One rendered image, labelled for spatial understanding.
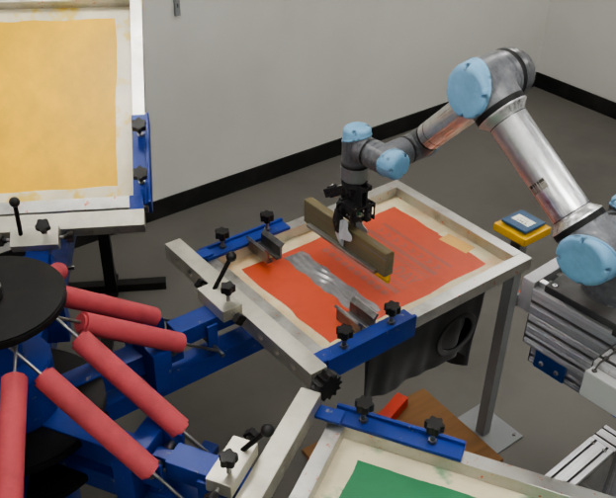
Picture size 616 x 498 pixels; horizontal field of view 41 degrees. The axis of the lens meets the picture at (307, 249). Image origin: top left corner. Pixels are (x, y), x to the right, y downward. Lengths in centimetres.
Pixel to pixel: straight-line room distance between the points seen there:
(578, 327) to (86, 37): 172
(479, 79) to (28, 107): 144
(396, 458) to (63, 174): 127
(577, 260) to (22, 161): 159
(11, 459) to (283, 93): 334
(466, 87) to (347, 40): 312
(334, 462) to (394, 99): 368
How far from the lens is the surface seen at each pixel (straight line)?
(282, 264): 244
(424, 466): 188
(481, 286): 237
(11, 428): 167
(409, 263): 247
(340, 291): 232
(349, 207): 219
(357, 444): 191
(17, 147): 258
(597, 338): 199
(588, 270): 173
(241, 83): 447
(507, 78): 178
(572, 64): 615
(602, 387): 187
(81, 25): 280
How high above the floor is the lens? 236
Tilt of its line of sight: 34 degrees down
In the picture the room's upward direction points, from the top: 1 degrees clockwise
